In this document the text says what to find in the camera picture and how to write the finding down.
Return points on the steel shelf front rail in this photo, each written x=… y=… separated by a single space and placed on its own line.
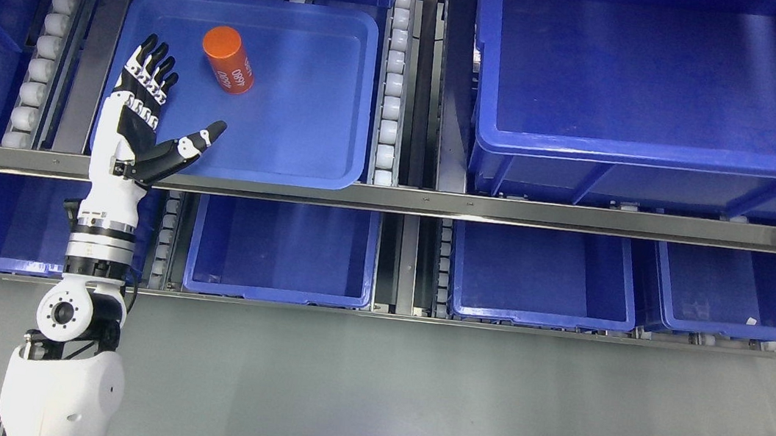
x=410 y=201

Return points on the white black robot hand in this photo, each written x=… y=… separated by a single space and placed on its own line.
x=126 y=157

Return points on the white roller track centre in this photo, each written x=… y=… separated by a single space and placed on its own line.
x=391 y=109

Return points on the white roller track left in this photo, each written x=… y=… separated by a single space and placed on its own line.
x=31 y=119

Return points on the orange cylindrical capacitor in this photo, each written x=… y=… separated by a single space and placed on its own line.
x=225 y=52

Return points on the white roller track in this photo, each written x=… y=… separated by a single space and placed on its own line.
x=391 y=109
x=31 y=119

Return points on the large blue bin upper right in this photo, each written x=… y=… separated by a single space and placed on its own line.
x=663 y=104

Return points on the blue bin lower far right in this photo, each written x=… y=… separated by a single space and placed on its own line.
x=703 y=289

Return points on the shallow blue tray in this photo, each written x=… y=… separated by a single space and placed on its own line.
x=307 y=118

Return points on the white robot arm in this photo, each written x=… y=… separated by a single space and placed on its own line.
x=66 y=377

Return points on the blue bin lower right centre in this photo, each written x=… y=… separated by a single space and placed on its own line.
x=539 y=277

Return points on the blue bin lower left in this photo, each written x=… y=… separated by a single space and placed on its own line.
x=34 y=227

